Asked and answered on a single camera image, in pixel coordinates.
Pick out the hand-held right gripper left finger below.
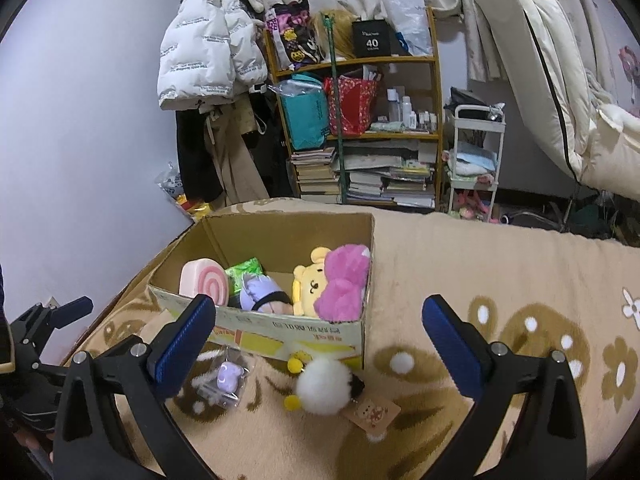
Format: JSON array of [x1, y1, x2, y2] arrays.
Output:
[[52, 294, 221, 480]]

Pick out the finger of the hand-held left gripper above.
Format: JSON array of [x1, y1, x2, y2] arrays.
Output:
[[10, 297, 95, 350]]

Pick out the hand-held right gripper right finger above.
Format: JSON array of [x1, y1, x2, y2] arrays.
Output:
[[421, 295, 588, 480]]

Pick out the pink swirl roll plush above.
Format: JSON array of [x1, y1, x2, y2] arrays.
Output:
[[179, 258, 232, 309]]

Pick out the purple-haired plush doll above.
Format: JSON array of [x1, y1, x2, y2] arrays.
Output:
[[239, 274, 294, 315]]

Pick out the green tissue pack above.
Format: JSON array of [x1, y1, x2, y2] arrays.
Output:
[[224, 257, 266, 296]]

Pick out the pink plush toy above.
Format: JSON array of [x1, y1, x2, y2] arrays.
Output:
[[315, 243, 372, 322]]

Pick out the yellow dog plush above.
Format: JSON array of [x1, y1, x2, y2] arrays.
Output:
[[291, 246, 334, 317]]

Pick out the white fluffy plush with tag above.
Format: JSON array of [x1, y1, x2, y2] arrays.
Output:
[[284, 350, 402, 435]]

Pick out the cardboard box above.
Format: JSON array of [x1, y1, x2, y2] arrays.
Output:
[[147, 211, 376, 369]]

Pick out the small purple toy in bag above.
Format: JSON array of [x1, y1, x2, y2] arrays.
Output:
[[192, 357, 251, 406]]

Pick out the plastic bag with yellow contents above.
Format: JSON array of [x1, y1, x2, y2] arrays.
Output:
[[155, 162, 216, 221]]

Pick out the pile of books and papers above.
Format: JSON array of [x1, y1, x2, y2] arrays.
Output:
[[342, 140, 438, 210]]

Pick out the black hanging garment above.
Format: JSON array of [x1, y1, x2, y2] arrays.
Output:
[[175, 102, 224, 204]]

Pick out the light blue folded cloth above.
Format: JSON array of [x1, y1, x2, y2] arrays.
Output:
[[450, 142, 499, 176]]

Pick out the beige hanging trousers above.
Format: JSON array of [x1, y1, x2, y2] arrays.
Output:
[[205, 95, 271, 206]]

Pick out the white trolley cart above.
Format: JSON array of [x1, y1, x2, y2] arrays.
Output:
[[445, 104, 506, 221]]

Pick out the stack of old books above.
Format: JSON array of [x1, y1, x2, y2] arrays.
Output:
[[290, 147, 341, 199]]

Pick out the row of toiletry bottles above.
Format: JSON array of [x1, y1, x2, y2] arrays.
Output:
[[385, 87, 440, 131]]

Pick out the green pole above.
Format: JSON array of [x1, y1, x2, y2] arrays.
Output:
[[322, 15, 349, 205]]

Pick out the red gift bag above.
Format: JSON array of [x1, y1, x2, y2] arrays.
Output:
[[325, 75, 380, 136]]

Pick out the teal bag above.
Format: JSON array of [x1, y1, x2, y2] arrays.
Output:
[[277, 74, 331, 151]]

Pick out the wooden shelf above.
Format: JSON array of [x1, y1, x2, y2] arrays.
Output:
[[262, 7, 446, 212]]

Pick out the white puffer jacket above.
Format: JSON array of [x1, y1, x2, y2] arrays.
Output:
[[156, 0, 269, 110]]

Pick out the black square box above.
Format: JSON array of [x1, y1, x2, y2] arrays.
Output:
[[351, 19, 391, 59]]

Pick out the black purple patterned bag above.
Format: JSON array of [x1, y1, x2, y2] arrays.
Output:
[[265, 0, 326, 71]]

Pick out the blond wig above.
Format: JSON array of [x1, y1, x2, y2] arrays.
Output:
[[312, 9, 359, 60]]

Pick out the clear plastic bag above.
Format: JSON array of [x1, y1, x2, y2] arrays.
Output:
[[382, 0, 434, 57]]

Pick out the pink wall ornament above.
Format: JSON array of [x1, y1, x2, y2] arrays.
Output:
[[617, 45, 640, 87]]

